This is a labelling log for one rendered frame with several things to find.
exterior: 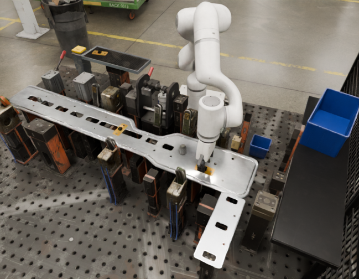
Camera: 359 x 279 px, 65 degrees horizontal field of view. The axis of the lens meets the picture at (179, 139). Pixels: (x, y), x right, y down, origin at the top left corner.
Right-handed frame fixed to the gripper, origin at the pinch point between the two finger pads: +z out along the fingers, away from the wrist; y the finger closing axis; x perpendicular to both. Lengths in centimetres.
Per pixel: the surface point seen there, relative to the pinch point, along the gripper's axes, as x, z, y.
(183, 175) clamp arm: -4.0, -4.2, 13.0
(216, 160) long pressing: 2.5, 5.1, -7.1
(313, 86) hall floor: 45, 105, -252
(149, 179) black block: -19.2, 6.1, 13.9
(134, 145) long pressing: -34.5, 5.1, 1.1
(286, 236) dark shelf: 37.0, 2.1, 17.0
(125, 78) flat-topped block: -65, 1, -38
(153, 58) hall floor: -160, 105, -224
